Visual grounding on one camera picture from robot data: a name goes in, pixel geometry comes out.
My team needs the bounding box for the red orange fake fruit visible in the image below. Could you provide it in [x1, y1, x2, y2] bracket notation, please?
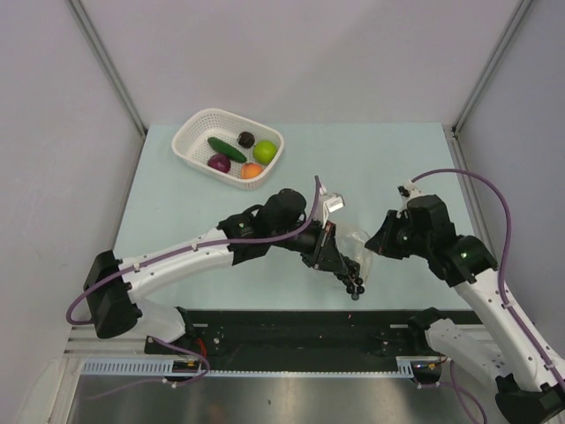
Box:
[240, 163, 263, 179]

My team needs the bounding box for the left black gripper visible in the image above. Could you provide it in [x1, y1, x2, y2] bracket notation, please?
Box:
[268, 216, 346, 274]

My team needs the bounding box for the right aluminium frame post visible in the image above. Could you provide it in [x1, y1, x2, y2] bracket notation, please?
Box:
[450, 0, 536, 136]

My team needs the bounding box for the dark green fake cucumber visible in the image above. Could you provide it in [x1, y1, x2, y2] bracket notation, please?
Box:
[207, 137, 247, 163]

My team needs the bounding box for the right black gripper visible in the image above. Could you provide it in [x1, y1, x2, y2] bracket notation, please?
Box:
[365, 209, 431, 260]

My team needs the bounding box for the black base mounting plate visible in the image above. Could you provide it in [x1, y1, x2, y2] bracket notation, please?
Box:
[144, 310, 446, 371]

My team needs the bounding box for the green fake fruit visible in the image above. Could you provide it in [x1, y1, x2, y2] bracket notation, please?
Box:
[252, 140, 278, 165]

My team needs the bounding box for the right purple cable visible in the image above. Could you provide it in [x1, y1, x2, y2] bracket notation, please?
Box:
[408, 168, 565, 424]

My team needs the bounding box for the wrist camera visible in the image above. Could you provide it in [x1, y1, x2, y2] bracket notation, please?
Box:
[254, 188, 345, 238]
[396, 183, 457, 244]

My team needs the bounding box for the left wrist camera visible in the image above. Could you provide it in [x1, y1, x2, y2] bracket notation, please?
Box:
[254, 188, 345, 238]

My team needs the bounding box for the aluminium frame post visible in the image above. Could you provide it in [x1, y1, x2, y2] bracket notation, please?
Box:
[450, 0, 536, 136]
[65, 0, 148, 140]

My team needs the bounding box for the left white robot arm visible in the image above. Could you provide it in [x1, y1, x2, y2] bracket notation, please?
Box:
[83, 204, 359, 353]

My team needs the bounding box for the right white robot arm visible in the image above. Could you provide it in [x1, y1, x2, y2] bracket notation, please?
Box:
[365, 210, 564, 423]

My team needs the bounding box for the purple fake fruit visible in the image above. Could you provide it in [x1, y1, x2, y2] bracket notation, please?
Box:
[207, 154, 231, 173]

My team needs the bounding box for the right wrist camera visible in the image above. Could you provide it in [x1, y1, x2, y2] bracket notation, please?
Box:
[396, 183, 457, 244]

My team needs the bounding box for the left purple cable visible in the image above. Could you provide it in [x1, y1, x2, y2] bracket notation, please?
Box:
[65, 174, 323, 401]

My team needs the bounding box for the white slotted cable duct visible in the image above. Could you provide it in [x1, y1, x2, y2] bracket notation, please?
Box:
[80, 358, 414, 379]

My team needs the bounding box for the white perforated plastic basket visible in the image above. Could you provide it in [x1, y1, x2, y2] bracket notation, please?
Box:
[171, 108, 285, 190]

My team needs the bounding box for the purple cable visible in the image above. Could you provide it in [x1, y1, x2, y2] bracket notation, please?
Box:
[65, 174, 323, 401]
[408, 168, 565, 424]

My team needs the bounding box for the polka dot zip bag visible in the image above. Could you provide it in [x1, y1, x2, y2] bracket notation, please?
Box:
[325, 223, 372, 288]

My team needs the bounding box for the dark brown fake food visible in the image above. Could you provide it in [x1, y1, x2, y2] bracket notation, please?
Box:
[237, 132, 255, 148]

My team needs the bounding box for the left aluminium frame post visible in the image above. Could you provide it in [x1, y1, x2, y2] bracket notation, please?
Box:
[65, 0, 148, 140]

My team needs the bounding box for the dark fake grape bunch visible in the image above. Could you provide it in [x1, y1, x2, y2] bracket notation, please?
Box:
[335, 256, 365, 301]

